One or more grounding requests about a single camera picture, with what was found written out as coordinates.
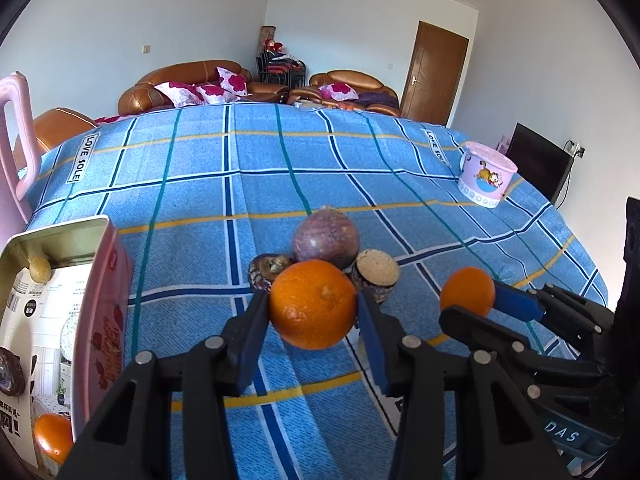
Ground brown leather armchair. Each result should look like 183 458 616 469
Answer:
289 70 401 117

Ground purple blanket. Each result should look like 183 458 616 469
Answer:
357 91 398 108

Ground white magenta flower pillow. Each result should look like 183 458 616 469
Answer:
319 82 359 102
216 66 249 96
195 84 233 105
154 81 206 107

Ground pink electric kettle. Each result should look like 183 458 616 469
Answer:
0 72 42 241

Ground brown leather sofa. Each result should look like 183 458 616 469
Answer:
118 60 291 116

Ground brown leather chaise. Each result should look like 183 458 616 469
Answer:
14 107 98 171

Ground black television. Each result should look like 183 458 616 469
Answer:
505 122 573 203

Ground black power cable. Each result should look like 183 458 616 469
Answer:
555 152 581 206

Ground brown wooden door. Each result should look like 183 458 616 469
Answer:
400 20 471 126

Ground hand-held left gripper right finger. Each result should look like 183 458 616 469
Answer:
356 287 561 480

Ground large orange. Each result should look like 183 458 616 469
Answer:
270 260 357 351

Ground cork-topped small jar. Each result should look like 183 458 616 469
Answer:
351 249 401 306

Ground cluttered coffee table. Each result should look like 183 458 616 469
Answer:
292 100 361 111

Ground small yellow-green fruit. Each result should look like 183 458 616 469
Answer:
27 255 52 283

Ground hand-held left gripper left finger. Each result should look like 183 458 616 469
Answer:
60 287 271 480

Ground blue plaid tablecloth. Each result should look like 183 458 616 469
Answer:
20 102 608 480

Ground pink cartoon plastic tub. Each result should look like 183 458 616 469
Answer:
457 141 518 209

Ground printed paper leaflet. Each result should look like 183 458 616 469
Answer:
0 267 96 461

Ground dark brown taro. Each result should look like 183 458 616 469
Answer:
248 254 296 293
0 350 26 397

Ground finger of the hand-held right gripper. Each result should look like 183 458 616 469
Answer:
494 282 616 347
439 306 608 401

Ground pink metal tin box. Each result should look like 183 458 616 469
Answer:
0 215 133 480

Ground stacked dark chairs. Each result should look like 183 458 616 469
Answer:
256 52 307 88

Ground small orange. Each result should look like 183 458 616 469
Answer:
440 267 496 317
33 412 76 466

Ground round purple radish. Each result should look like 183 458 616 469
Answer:
292 206 361 271

